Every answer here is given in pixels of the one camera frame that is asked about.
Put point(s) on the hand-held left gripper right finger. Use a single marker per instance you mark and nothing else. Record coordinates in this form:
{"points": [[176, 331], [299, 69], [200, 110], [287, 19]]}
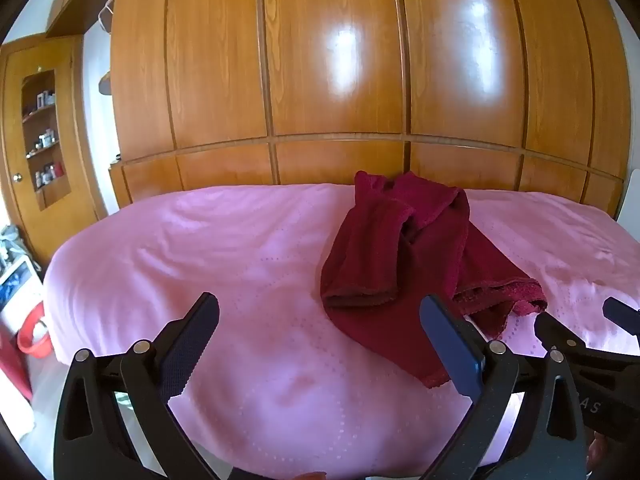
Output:
{"points": [[452, 345]]}

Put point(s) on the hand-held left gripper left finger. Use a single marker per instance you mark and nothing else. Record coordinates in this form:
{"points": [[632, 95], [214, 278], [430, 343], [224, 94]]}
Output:
{"points": [[187, 345]]}

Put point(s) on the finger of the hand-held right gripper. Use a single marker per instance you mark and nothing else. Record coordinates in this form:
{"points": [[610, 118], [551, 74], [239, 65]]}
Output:
{"points": [[622, 316], [557, 332]]}

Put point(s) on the maroon lace-trimmed garment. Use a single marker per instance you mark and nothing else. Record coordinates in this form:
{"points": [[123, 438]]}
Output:
{"points": [[380, 240]]}

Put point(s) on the person's right hand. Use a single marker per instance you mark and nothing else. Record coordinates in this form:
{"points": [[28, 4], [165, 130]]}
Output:
{"points": [[596, 460]]}

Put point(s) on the pink bedsheet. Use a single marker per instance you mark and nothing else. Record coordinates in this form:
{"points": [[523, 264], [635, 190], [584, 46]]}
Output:
{"points": [[200, 240]]}

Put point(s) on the red plastic bucket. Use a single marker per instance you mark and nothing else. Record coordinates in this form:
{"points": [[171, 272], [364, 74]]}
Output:
{"points": [[35, 332]]}

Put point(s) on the red cloth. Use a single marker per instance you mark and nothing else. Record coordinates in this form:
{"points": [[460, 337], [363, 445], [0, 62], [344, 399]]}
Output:
{"points": [[12, 370]]}

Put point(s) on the white box with blue picture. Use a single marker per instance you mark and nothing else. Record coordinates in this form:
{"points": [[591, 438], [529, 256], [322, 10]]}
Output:
{"points": [[17, 287]]}

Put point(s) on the wooden cabinet with shelf niche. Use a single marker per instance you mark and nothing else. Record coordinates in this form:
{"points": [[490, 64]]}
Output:
{"points": [[75, 135]]}

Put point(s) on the group of small bottles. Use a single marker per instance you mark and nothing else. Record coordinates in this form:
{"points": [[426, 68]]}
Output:
{"points": [[46, 140]]}

